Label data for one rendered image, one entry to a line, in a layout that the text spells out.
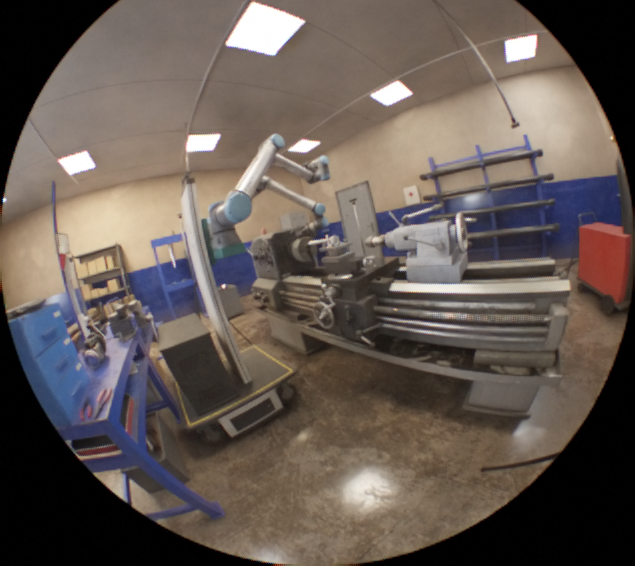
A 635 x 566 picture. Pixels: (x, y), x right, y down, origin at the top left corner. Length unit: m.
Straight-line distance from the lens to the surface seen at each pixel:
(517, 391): 1.47
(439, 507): 1.31
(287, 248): 2.20
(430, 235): 1.26
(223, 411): 1.50
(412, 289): 1.23
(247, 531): 1.42
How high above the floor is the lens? 1.27
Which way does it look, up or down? 5 degrees down
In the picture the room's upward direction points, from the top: 12 degrees counter-clockwise
